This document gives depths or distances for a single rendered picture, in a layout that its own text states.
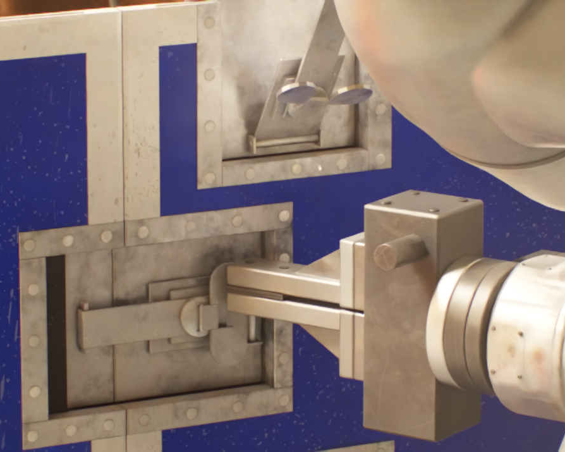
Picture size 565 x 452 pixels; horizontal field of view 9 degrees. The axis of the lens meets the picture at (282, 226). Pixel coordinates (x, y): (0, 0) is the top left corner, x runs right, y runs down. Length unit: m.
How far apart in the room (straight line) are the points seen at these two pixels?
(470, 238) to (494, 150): 0.56
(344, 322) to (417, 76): 0.67
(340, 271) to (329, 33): 0.14
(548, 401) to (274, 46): 0.29
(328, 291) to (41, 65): 0.21
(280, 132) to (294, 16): 0.07
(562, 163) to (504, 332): 0.47
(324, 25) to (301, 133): 0.09
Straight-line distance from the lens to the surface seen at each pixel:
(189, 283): 2.08
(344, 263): 2.01
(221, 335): 2.08
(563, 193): 1.54
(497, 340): 1.94
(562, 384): 1.92
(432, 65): 1.35
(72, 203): 2.02
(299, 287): 2.04
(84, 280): 2.05
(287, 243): 2.09
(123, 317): 2.06
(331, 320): 2.03
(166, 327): 2.07
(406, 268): 1.98
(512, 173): 1.48
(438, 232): 1.97
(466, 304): 1.95
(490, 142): 1.42
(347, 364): 2.03
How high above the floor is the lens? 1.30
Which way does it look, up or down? 13 degrees down
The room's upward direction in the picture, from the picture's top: straight up
